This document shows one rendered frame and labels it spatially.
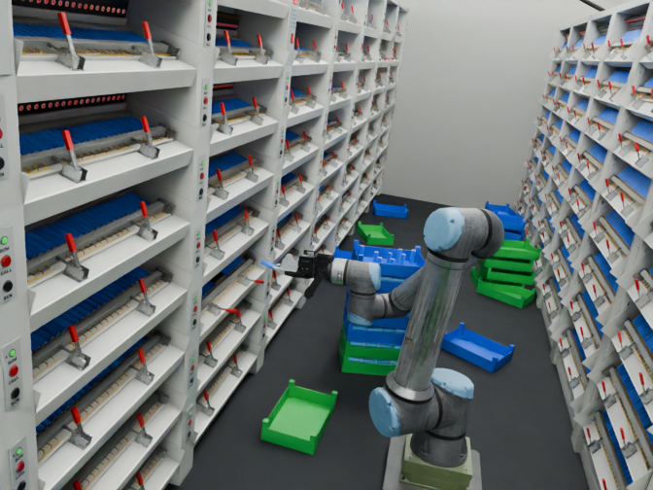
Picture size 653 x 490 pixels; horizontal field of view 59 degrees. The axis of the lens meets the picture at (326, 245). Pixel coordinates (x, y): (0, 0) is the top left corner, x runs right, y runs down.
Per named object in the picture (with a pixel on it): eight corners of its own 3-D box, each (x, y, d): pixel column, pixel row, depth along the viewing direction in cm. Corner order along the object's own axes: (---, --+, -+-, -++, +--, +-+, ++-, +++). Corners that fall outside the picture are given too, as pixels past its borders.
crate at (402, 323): (407, 309, 272) (410, 294, 269) (416, 330, 253) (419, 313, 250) (344, 303, 269) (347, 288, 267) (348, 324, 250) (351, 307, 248)
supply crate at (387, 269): (416, 262, 264) (420, 245, 261) (426, 279, 245) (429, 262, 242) (352, 256, 261) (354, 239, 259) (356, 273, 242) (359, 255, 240)
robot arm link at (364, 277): (377, 295, 196) (381, 266, 194) (341, 290, 198) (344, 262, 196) (380, 288, 205) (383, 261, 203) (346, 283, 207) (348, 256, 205)
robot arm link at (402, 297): (515, 200, 164) (395, 295, 217) (481, 199, 158) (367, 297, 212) (530, 237, 159) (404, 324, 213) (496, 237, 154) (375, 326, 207)
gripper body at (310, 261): (302, 249, 206) (335, 253, 204) (300, 271, 209) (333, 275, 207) (296, 256, 199) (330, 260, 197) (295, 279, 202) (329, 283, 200)
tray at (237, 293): (261, 279, 234) (269, 259, 230) (194, 348, 178) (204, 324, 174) (218, 257, 235) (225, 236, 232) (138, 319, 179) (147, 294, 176)
